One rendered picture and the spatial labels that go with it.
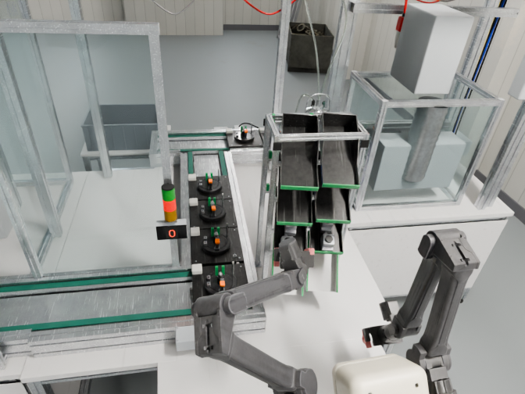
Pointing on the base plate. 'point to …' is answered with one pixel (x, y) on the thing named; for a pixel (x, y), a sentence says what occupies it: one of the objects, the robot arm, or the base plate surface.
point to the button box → (185, 338)
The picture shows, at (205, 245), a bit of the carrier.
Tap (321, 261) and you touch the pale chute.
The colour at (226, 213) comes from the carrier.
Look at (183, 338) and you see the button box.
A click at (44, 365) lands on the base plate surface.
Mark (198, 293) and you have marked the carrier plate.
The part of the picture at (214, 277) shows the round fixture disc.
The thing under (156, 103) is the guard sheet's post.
